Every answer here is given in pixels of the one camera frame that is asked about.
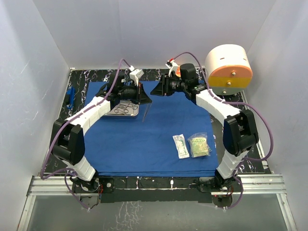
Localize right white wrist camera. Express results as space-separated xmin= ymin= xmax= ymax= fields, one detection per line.
xmin=166 ymin=58 xmax=179 ymax=76

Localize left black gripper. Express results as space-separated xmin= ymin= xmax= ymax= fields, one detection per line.
xmin=119 ymin=82 xmax=152 ymax=105

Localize aluminium frame extrusion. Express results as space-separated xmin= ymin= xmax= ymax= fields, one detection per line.
xmin=18 ymin=174 xmax=297 ymax=231

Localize small blue plastic clip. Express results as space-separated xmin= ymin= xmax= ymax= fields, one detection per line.
xmin=64 ymin=86 xmax=75 ymax=109

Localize steel forceps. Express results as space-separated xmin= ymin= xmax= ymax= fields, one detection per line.
xmin=142 ymin=103 xmax=152 ymax=122

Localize steel ring-handle scissors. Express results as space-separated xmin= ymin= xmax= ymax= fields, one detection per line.
xmin=114 ymin=101 xmax=137 ymax=116

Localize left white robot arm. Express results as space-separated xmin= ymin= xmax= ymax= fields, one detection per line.
xmin=50 ymin=69 xmax=152 ymax=192

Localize green suture packet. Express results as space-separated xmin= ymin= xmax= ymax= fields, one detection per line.
xmin=188 ymin=132 xmax=211 ymax=158

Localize small orange circuit board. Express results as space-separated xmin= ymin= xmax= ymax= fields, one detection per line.
xmin=175 ymin=66 xmax=181 ymax=78

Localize white packet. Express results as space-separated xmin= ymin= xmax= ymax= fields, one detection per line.
xmin=173 ymin=134 xmax=190 ymax=159

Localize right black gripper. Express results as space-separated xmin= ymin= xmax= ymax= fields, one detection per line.
xmin=151 ymin=74 xmax=187 ymax=97

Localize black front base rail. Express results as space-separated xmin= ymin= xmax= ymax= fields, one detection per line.
xmin=96 ymin=175 xmax=244 ymax=204

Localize metal instrument tray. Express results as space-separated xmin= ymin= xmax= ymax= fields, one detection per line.
xmin=103 ymin=100 xmax=139 ymax=119

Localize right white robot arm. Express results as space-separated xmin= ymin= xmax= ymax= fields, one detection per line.
xmin=151 ymin=64 xmax=259 ymax=191

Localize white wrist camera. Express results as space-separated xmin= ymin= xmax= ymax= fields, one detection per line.
xmin=129 ymin=69 xmax=144 ymax=86
xmin=166 ymin=58 xmax=179 ymax=76

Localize pink cylindrical tissue phantom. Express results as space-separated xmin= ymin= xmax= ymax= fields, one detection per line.
xmin=205 ymin=44 xmax=253 ymax=95

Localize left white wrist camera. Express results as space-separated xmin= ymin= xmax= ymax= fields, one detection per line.
xmin=129 ymin=69 xmax=144 ymax=86

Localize blue surgical drape cloth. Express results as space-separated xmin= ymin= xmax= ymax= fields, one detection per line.
xmin=84 ymin=92 xmax=218 ymax=177

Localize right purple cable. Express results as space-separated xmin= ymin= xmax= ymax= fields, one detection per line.
xmin=173 ymin=52 xmax=274 ymax=210

